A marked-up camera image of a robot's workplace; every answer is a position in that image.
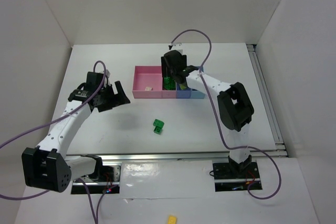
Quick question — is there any aluminium rail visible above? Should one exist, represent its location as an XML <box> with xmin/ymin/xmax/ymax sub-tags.
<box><xmin>65</xmin><ymin>151</ymin><xmax>237</xmax><ymax>162</ymax></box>
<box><xmin>246</xmin><ymin>44</ymin><xmax>289</xmax><ymax>157</ymax></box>

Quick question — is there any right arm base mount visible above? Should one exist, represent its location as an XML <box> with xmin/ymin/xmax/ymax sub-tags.
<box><xmin>209</xmin><ymin>161</ymin><xmax>263</xmax><ymax>192</ymax></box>

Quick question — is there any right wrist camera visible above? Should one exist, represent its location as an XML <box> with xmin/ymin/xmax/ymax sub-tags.
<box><xmin>169</xmin><ymin>42</ymin><xmax>183</xmax><ymax>54</ymax></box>

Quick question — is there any large pink bin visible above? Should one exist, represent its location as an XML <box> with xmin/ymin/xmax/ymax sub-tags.
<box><xmin>132</xmin><ymin>66</ymin><xmax>162</xmax><ymax>99</ymax></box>

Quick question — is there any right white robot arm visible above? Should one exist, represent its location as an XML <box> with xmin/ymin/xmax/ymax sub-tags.
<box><xmin>161</xmin><ymin>50</ymin><xmax>254</xmax><ymax>171</ymax></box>

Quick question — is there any aluminium rail right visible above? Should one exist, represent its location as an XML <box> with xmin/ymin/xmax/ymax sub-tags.
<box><xmin>246</xmin><ymin>44</ymin><xmax>289</xmax><ymax>157</ymax></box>

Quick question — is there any yellow lego brick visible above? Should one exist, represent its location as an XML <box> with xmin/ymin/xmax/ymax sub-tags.
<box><xmin>167</xmin><ymin>215</ymin><xmax>177</xmax><ymax>224</ymax></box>

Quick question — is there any small pink bin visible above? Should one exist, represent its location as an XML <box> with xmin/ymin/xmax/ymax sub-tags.
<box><xmin>162</xmin><ymin>83</ymin><xmax>176</xmax><ymax>99</ymax></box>

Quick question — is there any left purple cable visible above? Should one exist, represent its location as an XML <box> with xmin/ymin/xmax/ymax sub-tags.
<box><xmin>0</xmin><ymin>60</ymin><xmax>110</xmax><ymax>224</ymax></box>

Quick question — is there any green lego long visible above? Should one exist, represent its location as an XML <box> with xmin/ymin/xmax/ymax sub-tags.
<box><xmin>163</xmin><ymin>77</ymin><xmax>176</xmax><ymax>91</ymax></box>

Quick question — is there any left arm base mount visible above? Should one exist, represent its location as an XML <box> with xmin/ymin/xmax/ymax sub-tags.
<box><xmin>66</xmin><ymin>155</ymin><xmax>121</xmax><ymax>195</ymax></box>

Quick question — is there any aluminium rail front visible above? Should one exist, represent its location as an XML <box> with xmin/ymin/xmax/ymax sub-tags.
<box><xmin>65</xmin><ymin>151</ymin><xmax>237</xmax><ymax>162</ymax></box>

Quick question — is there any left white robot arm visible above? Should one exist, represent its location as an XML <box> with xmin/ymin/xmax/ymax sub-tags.
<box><xmin>22</xmin><ymin>72</ymin><xmax>130</xmax><ymax>193</ymax></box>

